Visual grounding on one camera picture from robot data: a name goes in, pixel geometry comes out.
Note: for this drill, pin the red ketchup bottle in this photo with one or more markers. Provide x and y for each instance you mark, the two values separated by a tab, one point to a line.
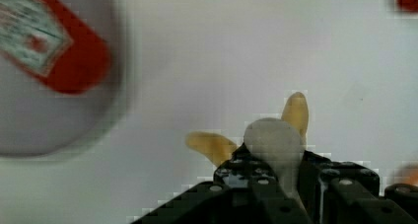
48	41

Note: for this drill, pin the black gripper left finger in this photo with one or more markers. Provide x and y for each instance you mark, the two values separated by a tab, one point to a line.
244	190

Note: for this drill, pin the pale pink round plate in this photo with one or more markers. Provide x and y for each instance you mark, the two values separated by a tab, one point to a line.
36	120

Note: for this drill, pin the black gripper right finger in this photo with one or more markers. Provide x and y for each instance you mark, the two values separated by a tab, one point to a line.
349	193

